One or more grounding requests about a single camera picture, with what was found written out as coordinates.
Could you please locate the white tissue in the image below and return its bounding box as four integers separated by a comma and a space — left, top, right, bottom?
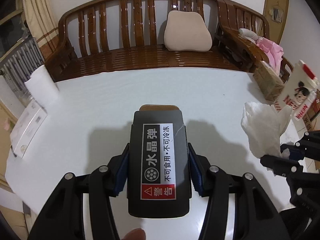
241, 102, 292, 159

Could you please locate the beige seat cushion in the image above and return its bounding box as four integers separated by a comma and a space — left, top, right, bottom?
164, 10, 212, 52

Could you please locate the brown cardboard carton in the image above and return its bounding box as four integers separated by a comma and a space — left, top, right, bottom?
253, 61, 284, 102

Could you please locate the beige curtain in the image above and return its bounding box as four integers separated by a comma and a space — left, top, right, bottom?
22, 0, 59, 59

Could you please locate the white box beside table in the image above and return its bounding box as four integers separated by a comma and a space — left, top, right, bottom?
10, 100, 47, 158

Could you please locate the Nezha popcorn bucket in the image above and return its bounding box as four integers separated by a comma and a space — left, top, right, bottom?
274, 60, 319, 120

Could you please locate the pink plastic bag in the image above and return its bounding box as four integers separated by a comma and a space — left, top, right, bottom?
256, 37, 284, 75

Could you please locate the wooden armchair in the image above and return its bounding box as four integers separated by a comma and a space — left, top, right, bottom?
220, 0, 295, 81

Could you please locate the black crystal bullet box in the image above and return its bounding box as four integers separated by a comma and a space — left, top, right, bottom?
127, 105, 191, 219

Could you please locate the wooden slatted bench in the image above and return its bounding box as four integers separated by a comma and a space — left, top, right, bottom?
45, 0, 253, 81

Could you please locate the person left hand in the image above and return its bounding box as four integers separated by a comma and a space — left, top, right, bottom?
123, 228, 146, 240

